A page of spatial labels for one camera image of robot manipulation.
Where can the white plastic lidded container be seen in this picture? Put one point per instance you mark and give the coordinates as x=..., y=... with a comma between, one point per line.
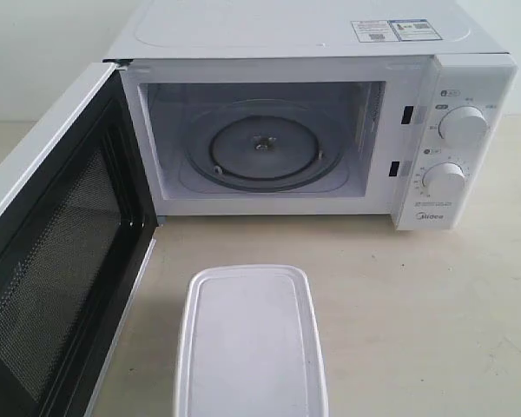
x=249, y=345

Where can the blue white label sticker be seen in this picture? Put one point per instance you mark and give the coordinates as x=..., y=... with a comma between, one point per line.
x=389, y=31

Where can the white microwave door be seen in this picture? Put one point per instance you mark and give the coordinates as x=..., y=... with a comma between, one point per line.
x=76, y=231

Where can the white microwave oven body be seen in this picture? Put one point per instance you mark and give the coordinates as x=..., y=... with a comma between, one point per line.
x=185, y=58

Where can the lower white control knob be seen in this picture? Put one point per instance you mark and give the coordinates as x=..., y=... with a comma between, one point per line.
x=444, y=181

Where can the white control knob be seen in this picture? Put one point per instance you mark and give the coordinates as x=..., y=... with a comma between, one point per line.
x=444, y=181
x=463, y=127

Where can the upper white control knob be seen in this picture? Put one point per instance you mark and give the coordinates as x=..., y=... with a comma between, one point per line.
x=463, y=127

